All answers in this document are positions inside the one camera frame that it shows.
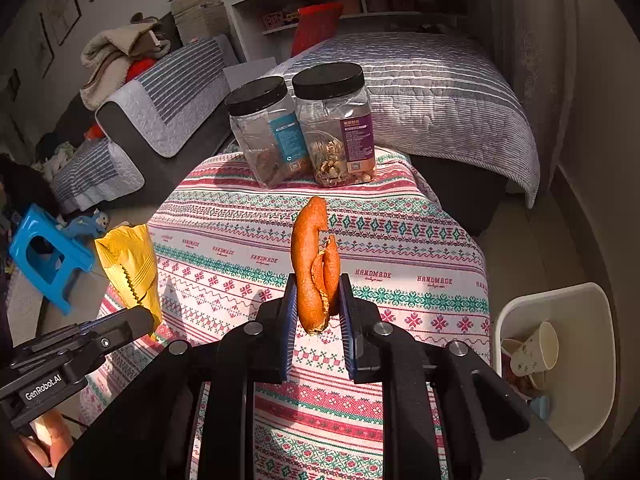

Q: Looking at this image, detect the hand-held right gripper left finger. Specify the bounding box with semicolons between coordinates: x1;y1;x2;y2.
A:
55;272;301;480

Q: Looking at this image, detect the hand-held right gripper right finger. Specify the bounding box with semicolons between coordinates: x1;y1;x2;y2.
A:
337;274;586;480

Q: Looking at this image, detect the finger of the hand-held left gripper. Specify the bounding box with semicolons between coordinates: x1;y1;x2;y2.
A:
82;305;156;357

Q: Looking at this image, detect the yellow snack packet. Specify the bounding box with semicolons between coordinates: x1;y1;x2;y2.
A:
94;224;164;341

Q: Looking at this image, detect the orange peel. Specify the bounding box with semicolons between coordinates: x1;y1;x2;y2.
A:
291;196;341;336

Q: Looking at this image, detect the floral paper cup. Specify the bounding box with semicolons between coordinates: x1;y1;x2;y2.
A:
501;321;560;378

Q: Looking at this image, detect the white plastic bin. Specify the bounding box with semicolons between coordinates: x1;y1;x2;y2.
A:
492;282;617;453

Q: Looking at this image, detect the person's left hand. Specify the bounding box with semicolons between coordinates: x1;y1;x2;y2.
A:
17;407;74;469

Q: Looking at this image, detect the blue plastic stool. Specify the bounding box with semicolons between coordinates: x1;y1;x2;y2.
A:
9;204;96;316

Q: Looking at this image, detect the patterned tablecloth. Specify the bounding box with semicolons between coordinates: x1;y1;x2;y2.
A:
77;145;493;480

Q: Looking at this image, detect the blue plush toy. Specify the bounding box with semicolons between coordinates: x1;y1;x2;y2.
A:
60;208;112;241

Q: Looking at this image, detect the clear jar with blue label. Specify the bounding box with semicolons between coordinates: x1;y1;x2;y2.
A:
225;76;312;190

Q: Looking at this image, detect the clear jar with purple label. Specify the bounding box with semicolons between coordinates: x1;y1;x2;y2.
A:
292;63;377;188

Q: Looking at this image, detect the sofa with grey striped cover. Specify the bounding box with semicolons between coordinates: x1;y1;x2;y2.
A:
47;37;236;216

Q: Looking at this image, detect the bed with grey quilt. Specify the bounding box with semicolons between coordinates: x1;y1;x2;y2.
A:
260;31;542;238

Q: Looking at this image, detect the red cloth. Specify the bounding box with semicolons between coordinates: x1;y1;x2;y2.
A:
125;57;157;84

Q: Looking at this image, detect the pile of beige blankets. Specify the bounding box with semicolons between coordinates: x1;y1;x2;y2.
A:
80;14;174;111

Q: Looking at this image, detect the red pillow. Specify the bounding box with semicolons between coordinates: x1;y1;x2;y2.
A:
291;2;345;59

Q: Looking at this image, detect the white headboard shelf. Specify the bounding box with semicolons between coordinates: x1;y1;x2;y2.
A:
212;0;476;64

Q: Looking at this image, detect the stack of books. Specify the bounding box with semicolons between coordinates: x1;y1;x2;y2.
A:
167;0;231;44

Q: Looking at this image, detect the grey curtain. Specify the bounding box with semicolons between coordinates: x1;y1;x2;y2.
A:
475;0;582;197

